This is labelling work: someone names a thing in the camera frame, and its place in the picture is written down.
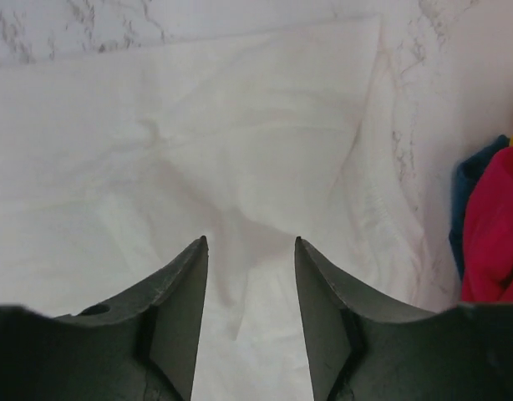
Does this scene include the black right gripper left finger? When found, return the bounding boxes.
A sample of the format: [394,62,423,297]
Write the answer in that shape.
[0,238,208,400]

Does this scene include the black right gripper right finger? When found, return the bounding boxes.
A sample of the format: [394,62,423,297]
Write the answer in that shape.
[294,238,513,400]

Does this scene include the white t shirt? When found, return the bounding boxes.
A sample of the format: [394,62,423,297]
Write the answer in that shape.
[0,17,458,400]

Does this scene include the red folded t shirt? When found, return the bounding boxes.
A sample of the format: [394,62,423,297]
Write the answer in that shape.
[461,146,513,302]

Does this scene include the blue folded t shirt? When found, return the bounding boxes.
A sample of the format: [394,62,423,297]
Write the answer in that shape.
[449,135,510,280]

